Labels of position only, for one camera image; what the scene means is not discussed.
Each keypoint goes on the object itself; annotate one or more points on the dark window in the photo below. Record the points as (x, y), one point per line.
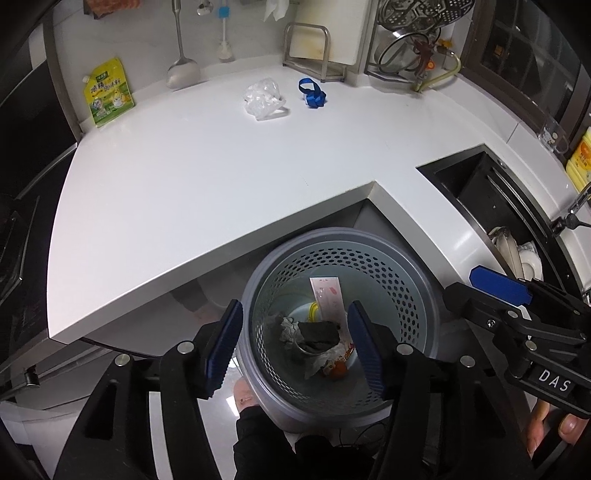
(521, 55)

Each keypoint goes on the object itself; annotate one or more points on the person's right hand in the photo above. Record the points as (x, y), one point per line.
(535, 429)

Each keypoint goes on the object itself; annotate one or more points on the white plate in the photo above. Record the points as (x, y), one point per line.
(505, 247)

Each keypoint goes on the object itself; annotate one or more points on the white paper towel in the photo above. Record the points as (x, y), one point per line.
(277, 8)

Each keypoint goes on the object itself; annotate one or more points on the metal faucet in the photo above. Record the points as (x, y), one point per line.
(572, 217)

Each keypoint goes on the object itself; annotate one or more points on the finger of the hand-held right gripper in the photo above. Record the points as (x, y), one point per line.
(498, 286)
(471, 304)

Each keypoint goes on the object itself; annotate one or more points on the white cutting board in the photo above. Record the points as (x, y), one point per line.
(337, 27)

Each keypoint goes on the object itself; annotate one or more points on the yellow oil bottle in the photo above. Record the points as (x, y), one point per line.
(582, 161)

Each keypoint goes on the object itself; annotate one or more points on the pink clear plastic packaging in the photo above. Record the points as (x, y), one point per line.
(328, 295)

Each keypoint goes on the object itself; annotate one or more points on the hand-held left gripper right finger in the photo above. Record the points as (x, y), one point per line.
(367, 350)

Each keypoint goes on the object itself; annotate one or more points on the yellow plastic lid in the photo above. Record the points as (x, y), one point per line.
(315, 314)

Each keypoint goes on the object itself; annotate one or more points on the dark cloth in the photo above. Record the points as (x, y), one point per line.
(318, 334)

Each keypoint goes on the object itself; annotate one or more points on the green yellow seasoning pouch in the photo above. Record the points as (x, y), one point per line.
(108, 94)

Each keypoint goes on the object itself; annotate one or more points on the metal bowl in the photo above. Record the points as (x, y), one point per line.
(401, 50)

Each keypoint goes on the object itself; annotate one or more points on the steel sink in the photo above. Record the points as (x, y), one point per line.
(485, 194)

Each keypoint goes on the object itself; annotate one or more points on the blue ribbon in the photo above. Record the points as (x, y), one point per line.
(316, 98)

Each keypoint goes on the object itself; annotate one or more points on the orange plastic cap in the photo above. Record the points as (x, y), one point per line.
(339, 370)

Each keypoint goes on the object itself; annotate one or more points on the white tissue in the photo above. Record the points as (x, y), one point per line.
(290, 328)

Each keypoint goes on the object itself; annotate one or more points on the white printed wrapper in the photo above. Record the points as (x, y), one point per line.
(319, 363)

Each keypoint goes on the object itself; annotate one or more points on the brown packet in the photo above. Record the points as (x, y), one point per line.
(111, 5)

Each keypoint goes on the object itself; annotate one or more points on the perforated metal steamer tray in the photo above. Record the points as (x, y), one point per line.
(415, 11)

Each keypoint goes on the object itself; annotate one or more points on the clear plastic bag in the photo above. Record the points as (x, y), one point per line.
(263, 97)

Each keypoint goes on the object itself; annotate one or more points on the metal cutting board rack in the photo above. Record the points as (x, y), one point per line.
(314, 71)

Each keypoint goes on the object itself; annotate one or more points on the clear glass cup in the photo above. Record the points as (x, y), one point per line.
(554, 136)

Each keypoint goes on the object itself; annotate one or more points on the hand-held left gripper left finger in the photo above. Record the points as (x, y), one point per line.
(224, 350)

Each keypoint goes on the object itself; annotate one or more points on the grey perforated trash bin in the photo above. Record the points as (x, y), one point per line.
(406, 295)

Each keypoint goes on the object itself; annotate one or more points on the dishes in sink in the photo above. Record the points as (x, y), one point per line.
(530, 265)

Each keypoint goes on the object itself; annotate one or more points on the metal ladle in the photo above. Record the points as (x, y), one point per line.
(182, 74)

